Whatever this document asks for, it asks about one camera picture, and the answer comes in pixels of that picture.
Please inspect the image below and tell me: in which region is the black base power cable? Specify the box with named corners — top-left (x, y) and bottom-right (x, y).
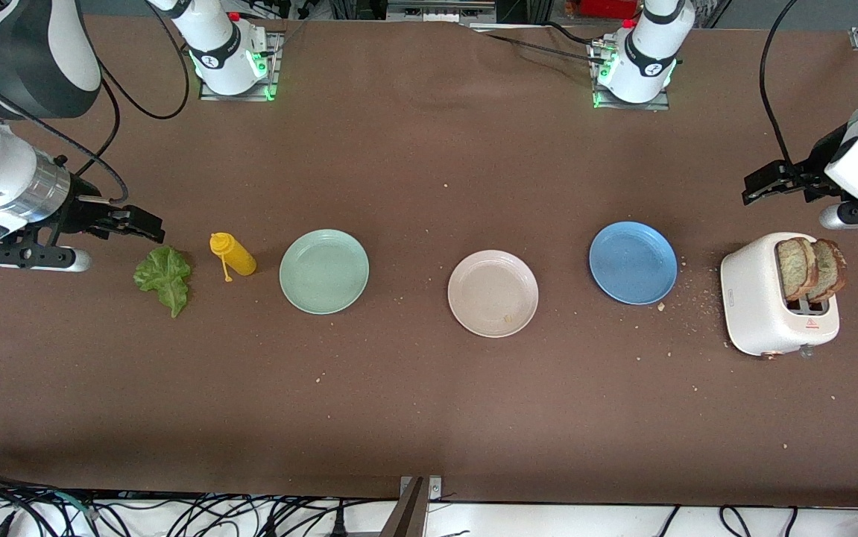
top-left (466, 21), bottom-right (612, 64)

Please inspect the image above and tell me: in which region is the brown-crust bread slice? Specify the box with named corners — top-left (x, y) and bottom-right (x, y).
top-left (777, 237), bottom-right (818, 301)
top-left (809, 239), bottom-right (848, 303)

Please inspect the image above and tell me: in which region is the white two-slot toaster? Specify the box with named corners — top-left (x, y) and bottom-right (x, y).
top-left (721, 232), bottom-right (841, 359)

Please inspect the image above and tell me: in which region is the blue round plate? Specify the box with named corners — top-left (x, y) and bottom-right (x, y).
top-left (589, 222), bottom-right (678, 305)

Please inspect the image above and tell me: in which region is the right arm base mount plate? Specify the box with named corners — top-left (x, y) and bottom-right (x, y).
top-left (198, 31), bottom-right (282, 101)

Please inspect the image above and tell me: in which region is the green lettuce leaf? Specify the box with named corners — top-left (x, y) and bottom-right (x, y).
top-left (133, 246), bottom-right (192, 318)

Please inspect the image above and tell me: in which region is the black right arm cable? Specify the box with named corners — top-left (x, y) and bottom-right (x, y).
top-left (0, 0), bottom-right (191, 206)

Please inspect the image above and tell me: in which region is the green round plate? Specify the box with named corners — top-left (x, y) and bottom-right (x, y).
top-left (280, 229), bottom-right (370, 315)

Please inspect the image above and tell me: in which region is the red box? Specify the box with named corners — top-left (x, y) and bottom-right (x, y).
top-left (578, 0), bottom-right (640, 19)

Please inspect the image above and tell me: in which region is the grey aluminium rail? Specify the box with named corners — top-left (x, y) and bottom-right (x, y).
top-left (388, 0), bottom-right (496, 23)

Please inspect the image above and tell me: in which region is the beige round plate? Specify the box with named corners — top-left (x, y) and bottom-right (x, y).
top-left (448, 250), bottom-right (539, 338)

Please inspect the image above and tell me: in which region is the yellow squeeze sauce bottle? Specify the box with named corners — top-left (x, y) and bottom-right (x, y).
top-left (209, 233), bottom-right (257, 283)

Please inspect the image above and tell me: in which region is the aluminium camera post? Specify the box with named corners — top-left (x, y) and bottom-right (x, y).
top-left (379, 476), bottom-right (443, 537)

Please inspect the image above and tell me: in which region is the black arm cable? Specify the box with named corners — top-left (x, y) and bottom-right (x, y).
top-left (759, 0), bottom-right (806, 171)
top-left (0, 0), bottom-right (191, 206)

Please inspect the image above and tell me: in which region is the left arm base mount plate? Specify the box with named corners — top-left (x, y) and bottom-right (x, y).
top-left (589, 41), bottom-right (672, 111)

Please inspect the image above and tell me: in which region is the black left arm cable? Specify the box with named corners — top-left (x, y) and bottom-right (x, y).
top-left (759, 0), bottom-right (806, 171)

